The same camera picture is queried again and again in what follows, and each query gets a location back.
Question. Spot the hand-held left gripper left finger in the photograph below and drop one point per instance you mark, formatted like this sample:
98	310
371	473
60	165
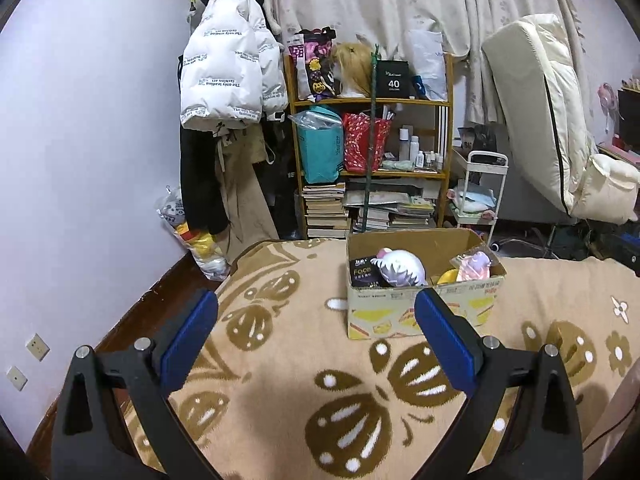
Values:
187	345

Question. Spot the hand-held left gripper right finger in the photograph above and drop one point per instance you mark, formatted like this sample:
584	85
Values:
445	345

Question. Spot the printed cardboard box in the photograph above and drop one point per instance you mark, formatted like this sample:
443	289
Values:
380	305

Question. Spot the clear plastic packet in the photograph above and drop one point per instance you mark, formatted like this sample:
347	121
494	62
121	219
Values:
472	267

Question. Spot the purple and white plush doll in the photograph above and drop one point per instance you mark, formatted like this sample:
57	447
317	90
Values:
400	270

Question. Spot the black tissue pack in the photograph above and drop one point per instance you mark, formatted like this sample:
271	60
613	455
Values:
365	274

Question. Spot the yellow plush toy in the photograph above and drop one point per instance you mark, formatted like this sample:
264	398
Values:
447	277

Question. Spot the beige printed blanket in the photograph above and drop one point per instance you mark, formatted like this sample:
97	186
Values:
280	360

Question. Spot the plastic bag on floor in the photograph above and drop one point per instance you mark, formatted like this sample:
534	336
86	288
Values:
200	245

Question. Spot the messy pile of books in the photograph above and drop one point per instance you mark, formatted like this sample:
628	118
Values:
400	217

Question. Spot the light blue folded cloth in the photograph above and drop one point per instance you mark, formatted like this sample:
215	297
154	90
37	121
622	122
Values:
472	200

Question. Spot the beige hanging garment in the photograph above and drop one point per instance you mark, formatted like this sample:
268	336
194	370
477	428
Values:
245	200

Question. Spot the black hanging coat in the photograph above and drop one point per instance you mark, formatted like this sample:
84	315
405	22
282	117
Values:
197	185

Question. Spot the tall stack of books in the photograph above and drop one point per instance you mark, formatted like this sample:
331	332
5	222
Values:
325	210

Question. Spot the black hanging garment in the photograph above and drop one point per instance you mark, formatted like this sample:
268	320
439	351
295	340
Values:
285	185

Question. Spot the white utility cart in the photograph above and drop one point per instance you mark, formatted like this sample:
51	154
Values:
487	156

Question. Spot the group of cosmetic bottles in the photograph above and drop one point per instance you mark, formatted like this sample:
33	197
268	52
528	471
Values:
412	147

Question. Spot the red patterned bag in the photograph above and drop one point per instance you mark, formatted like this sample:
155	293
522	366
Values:
357	145

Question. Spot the teal bag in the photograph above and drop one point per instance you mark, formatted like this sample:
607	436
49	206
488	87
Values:
320	155

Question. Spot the green pole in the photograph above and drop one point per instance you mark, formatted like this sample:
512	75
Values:
372	110

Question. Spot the yellow wooden bookshelf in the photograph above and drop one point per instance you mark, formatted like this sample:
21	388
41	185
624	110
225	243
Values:
370	102

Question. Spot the black box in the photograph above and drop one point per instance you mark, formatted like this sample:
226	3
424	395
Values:
392	80

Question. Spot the cream recliner chair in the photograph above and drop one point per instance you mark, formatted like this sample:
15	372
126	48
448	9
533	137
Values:
540	85

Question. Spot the clear plastic bag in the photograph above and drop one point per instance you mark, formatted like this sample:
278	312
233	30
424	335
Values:
427	60

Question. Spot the white puffer jacket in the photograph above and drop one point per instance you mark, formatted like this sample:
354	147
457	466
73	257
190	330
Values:
225	60

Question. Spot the pink fan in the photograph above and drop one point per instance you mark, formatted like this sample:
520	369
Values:
607	100

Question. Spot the blonde wig on head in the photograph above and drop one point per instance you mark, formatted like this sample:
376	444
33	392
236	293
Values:
350	60

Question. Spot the purple printed bag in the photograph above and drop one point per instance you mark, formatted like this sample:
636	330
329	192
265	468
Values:
310	60

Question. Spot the beige curtain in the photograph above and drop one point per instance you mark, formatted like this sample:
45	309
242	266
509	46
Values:
375	0

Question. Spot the wall socket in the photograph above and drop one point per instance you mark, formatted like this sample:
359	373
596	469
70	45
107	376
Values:
16	378
37	346

